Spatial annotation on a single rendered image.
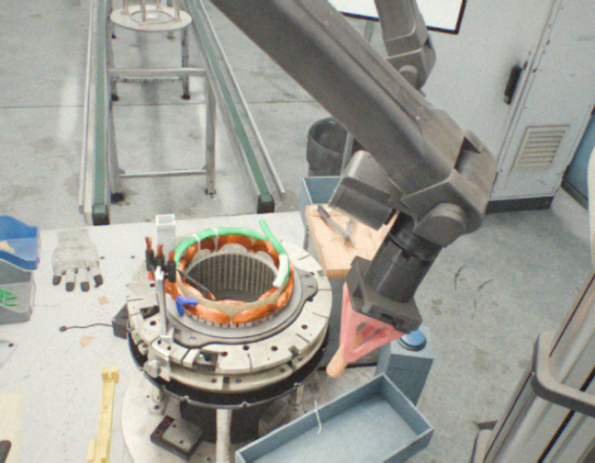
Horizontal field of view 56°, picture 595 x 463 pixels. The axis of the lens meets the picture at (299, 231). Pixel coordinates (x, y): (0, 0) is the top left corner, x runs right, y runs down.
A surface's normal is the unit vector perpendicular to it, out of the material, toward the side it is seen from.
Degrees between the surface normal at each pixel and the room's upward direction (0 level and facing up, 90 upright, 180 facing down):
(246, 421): 0
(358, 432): 0
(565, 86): 90
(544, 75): 90
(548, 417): 90
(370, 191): 111
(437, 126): 45
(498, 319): 0
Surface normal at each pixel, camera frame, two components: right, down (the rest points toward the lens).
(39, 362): 0.10, -0.79
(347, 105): -0.35, 0.76
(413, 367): -0.08, 0.59
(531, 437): -0.37, 0.53
